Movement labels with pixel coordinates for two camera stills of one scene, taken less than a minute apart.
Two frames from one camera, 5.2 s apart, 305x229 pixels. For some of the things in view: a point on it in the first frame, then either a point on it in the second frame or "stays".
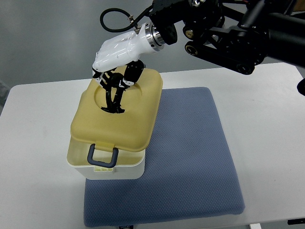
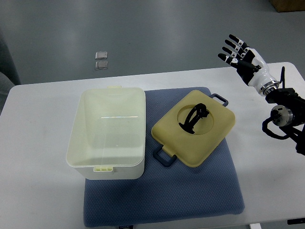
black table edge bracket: [296, 221] stays
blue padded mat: [188, 174] stays
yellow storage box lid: [129, 131] to [193, 129]
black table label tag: [127, 226] stays
